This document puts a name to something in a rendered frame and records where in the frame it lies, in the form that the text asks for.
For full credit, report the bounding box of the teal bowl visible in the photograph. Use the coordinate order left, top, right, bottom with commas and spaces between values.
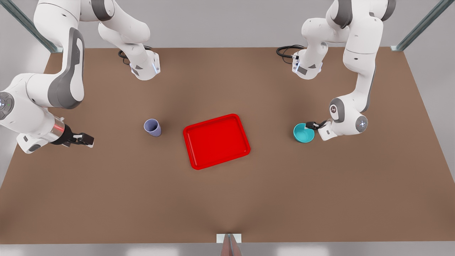
293, 123, 316, 144

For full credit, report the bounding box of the lavender cup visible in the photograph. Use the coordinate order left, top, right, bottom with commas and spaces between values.
144, 119, 162, 137

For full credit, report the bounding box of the red rectangular tray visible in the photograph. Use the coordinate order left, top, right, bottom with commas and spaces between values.
183, 114, 251, 170

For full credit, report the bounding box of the black cable loop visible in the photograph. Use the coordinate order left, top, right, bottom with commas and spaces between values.
276, 45, 306, 65
118, 46, 153, 66

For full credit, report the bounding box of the silver frame post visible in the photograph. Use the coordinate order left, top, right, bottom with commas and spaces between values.
390, 0, 455, 52
216, 234, 242, 256
0, 0, 63, 53

